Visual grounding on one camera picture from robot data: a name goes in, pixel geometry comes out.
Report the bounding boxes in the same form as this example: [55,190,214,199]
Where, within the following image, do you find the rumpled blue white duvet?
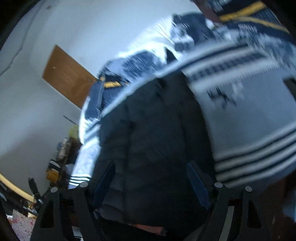
[80,13,214,121]

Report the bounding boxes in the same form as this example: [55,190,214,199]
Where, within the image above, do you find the brown wooden door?
[43,45,96,108]

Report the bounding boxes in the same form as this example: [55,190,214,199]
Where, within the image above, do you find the blue striped bed sheet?
[68,41,295,192]

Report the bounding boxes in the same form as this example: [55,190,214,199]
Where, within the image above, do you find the lying HOMES pillow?
[213,17,295,69]

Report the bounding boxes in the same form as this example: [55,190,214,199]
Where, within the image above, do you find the yellow plastic bag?
[68,125,79,140]

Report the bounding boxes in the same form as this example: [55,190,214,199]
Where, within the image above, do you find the cluttered dark side table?
[28,136,82,209]

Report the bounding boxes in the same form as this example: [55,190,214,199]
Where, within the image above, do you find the black smartphone left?
[283,78,296,99]

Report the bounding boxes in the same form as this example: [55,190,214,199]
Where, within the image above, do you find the yellow jar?
[46,168,61,183]

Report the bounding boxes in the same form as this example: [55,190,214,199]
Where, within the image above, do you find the upright HOMES pillow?
[208,0,269,23]

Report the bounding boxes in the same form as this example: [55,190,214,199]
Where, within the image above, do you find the black puffer jacket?
[91,72,215,227]

